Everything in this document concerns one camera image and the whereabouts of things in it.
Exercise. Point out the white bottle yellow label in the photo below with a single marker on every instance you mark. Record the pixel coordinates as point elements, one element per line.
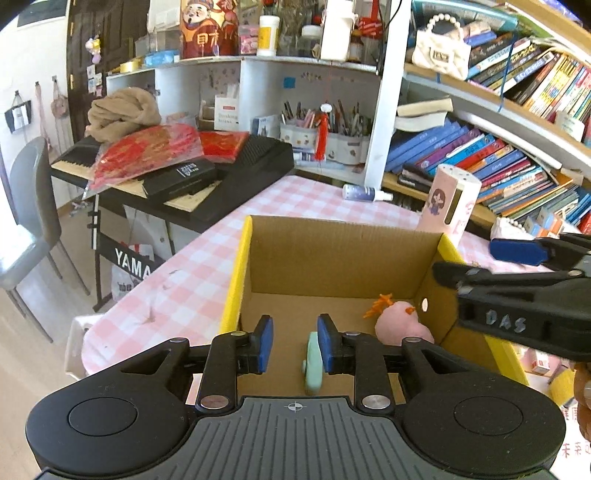
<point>268,37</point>

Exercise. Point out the white box red label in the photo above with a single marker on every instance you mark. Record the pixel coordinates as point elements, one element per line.
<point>226,113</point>

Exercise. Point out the pink plush toy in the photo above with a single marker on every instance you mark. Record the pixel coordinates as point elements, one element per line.
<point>397,323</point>

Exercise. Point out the red decorations plastic bag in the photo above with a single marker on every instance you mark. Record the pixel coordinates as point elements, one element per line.
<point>138,152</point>

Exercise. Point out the white cubby shelf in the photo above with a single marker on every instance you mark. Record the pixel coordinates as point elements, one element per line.
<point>258,78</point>

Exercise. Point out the small blue white box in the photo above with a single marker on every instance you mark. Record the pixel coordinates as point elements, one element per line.
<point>545,221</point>

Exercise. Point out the grey chair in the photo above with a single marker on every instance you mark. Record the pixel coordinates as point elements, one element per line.
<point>32,221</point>

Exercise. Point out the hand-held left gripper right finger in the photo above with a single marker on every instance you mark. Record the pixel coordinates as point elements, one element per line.
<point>324,345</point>

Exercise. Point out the dark wooden door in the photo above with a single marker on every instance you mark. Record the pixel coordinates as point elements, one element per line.
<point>115,27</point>

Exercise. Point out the pink hanging pouch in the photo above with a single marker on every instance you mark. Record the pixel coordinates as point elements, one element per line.
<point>59,104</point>

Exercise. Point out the red figure printed box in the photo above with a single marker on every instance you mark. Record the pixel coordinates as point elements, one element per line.
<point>207,32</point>

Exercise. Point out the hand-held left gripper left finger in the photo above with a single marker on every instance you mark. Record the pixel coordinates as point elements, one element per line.
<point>265,345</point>

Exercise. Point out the black electronic keyboard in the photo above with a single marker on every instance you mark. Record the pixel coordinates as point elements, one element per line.
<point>258,157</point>

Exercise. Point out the beige crumpled cloth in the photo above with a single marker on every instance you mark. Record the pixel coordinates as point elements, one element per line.
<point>124,115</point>

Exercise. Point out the purple plush charm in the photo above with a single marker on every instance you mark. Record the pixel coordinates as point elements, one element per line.
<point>93,48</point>

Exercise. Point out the small red white box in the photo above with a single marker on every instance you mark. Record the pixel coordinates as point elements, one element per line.
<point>541,362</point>

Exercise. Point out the glass jar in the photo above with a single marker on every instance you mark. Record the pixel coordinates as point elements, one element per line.
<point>309,41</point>

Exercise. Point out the white plastic jug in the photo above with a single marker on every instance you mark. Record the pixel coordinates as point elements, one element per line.
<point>337,32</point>

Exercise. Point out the person's right hand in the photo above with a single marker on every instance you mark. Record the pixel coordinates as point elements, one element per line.
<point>582,378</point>

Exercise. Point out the dark tote bag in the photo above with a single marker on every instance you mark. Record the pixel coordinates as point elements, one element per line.
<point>17,115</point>

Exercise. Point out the long black box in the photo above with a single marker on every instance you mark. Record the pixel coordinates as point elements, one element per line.
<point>180,177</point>

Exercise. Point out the yellow-edged cardboard box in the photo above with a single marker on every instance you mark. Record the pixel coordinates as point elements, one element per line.
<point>332,258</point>

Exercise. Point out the flat yellow box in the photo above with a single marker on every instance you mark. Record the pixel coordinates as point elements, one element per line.
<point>127,66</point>

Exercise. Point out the row of colourful books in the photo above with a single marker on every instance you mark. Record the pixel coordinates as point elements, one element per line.
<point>485,157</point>
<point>549,78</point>

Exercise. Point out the blue and white card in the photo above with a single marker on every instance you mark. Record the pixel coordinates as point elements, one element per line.
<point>265,125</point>

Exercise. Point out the white pen holder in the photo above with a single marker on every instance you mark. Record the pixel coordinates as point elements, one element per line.
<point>341,147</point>

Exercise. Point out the blue tape piece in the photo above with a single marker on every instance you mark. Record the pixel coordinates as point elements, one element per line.
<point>289,82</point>

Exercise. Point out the mint green case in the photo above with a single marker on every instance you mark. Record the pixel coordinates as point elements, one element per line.
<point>314,374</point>

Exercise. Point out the bunch of pens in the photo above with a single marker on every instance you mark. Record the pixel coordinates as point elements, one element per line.
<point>351,117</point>

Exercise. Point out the white plastic stool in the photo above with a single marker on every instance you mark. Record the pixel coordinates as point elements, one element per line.
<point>76,341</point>

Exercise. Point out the pink cartoon girl box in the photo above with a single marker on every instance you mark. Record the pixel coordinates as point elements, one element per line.
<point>443,203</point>

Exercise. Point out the black keyboard stand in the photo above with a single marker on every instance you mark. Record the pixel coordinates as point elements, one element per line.
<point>131,265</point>

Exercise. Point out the pink checkered tablecloth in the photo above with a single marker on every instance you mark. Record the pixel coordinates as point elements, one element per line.
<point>194,277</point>

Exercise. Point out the blue tissue box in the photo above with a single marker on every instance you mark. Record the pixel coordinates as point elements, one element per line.
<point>161,57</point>

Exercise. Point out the red tassel ornament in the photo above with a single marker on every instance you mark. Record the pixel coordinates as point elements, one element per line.
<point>322,134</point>

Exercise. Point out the purple spray bottle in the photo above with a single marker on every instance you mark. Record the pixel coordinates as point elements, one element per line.
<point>364,192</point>

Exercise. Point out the thick white-paged book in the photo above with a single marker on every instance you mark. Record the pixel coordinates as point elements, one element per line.
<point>420,123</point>
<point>427,107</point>

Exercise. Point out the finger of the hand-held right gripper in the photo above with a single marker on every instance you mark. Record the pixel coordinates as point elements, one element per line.
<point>515,251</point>
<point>461,276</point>

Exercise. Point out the white frilly pouch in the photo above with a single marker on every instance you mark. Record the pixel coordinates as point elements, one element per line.
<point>508,227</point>

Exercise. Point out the red envelope packet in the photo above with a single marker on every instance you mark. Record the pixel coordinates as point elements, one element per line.
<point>224,143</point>

